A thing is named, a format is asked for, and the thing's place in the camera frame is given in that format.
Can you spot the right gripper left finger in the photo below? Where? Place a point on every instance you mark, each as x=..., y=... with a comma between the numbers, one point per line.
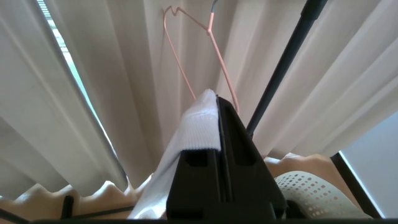
x=199, y=174

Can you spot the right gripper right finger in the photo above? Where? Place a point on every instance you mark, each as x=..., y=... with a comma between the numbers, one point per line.
x=245, y=177

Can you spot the white laundry basket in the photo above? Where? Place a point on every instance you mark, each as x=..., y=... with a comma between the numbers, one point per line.
x=314, y=196

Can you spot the pink clothes hanger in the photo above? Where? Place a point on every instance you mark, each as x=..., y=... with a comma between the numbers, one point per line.
x=217, y=53

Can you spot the black clothes rack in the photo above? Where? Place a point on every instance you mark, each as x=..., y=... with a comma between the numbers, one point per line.
x=286, y=60

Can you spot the window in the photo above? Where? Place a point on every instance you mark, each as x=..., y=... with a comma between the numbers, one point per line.
x=354, y=186

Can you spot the white curtain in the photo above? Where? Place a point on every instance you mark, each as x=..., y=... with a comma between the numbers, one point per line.
x=124, y=68

